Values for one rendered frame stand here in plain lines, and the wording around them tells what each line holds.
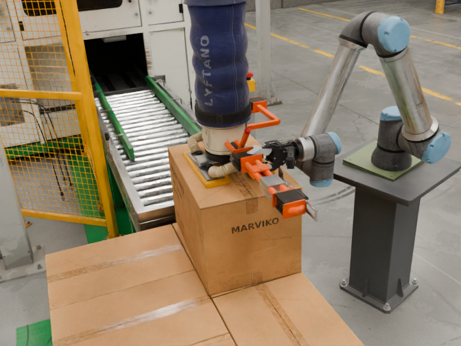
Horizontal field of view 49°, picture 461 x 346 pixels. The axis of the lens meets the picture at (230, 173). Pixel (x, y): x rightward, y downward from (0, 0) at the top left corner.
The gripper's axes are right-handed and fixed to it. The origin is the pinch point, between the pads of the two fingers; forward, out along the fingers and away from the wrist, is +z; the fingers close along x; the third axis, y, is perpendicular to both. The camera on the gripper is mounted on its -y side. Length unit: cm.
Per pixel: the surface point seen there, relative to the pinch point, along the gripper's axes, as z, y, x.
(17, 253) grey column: 100, 133, -97
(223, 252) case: 13.0, -2.3, -34.0
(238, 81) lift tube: -3.4, 18.4, 24.8
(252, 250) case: 1.5, -3.0, -36.4
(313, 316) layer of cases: -11, -28, -53
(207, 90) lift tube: 7.9, 21.7, 21.9
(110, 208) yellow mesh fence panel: 41, 139, -82
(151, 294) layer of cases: 40, 9, -53
